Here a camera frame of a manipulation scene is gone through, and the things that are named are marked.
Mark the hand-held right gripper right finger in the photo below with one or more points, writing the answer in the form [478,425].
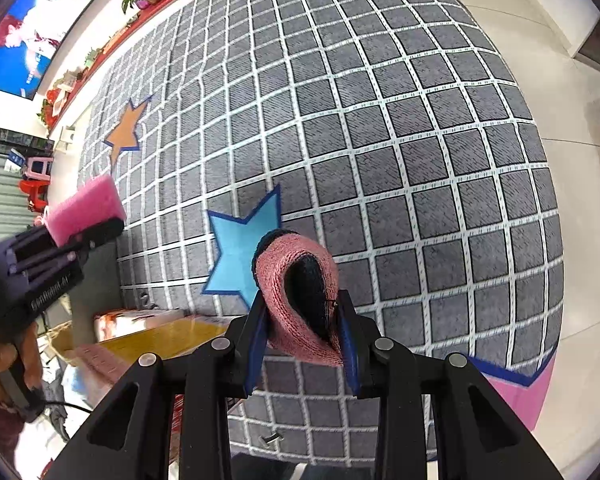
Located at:
[347,352]

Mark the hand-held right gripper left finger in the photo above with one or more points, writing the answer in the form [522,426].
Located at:
[257,342]

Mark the pink plastic stool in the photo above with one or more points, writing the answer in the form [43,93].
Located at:
[39,167]

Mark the white cabinet red top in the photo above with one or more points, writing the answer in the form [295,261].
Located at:
[112,45]

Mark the red plastic stool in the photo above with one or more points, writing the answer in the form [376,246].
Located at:
[35,192]

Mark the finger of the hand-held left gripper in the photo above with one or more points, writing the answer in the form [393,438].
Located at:
[97,234]

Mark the grey checked star blanket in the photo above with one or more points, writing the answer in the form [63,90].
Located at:
[380,110]

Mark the small white stool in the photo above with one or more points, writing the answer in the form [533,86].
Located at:
[66,137]

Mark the floral tissue pack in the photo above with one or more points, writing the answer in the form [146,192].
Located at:
[130,322]

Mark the person's left hand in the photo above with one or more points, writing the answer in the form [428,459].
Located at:
[30,360]

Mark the wall television screen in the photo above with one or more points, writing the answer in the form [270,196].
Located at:
[35,25]

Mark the pink fluffy cloth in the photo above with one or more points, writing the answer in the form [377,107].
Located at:
[85,207]

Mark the pink and black sock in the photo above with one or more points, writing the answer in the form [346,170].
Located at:
[290,320]

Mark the small metal clip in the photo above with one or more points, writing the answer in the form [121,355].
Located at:
[272,439]

